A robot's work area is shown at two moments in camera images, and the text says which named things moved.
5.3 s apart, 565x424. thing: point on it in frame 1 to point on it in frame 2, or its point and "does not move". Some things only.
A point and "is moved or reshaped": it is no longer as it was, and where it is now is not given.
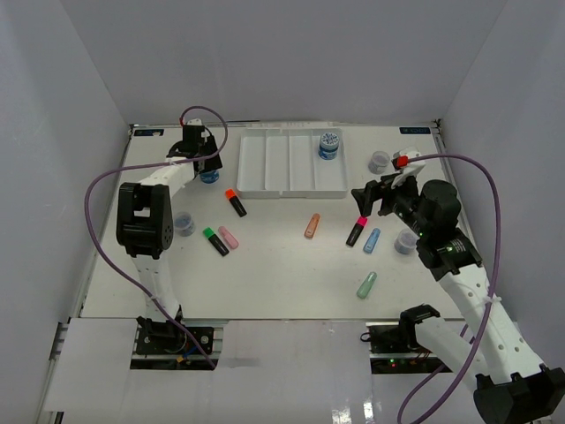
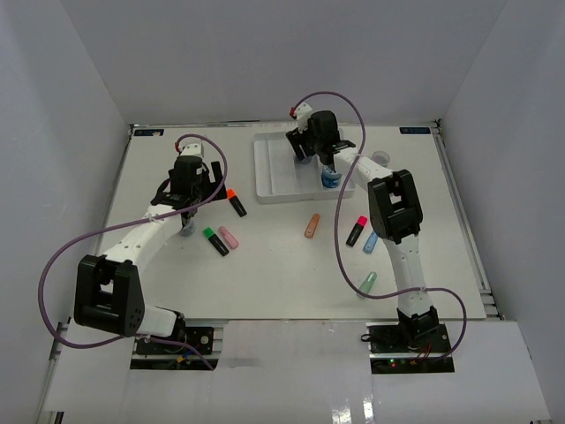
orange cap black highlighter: [230, 194] does not move
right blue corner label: [415, 130] does not move
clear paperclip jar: [406, 241] is moved or reshaped
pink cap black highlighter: [360, 223] does not move
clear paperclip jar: [184, 223] does not move
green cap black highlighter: [210, 234] does not move
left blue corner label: [148, 132] does not move
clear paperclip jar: [379, 162] does not move
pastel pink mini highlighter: [228, 237] does not move
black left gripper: [210, 145] to [217, 177]
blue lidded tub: [328, 147] is moved or reshaped
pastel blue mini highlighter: [372, 240] does not move
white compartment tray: [292, 163] is moved or reshaped
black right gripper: [382, 190] to [296, 139]
